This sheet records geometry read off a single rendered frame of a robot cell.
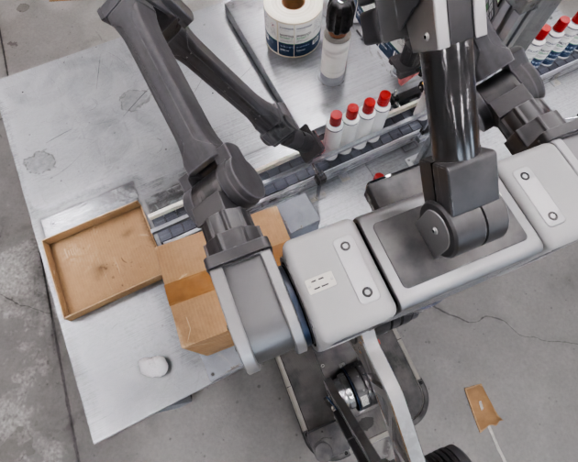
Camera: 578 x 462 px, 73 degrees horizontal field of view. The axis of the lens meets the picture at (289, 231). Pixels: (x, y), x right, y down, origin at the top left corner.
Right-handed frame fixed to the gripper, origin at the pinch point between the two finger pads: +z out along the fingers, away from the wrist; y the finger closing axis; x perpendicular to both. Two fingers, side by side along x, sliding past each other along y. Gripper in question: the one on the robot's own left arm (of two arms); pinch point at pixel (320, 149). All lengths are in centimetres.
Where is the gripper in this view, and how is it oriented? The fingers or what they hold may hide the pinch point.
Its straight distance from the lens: 123.8
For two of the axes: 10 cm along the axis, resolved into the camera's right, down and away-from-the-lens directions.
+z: 5.5, 0.2, 8.4
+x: -7.1, 5.5, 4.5
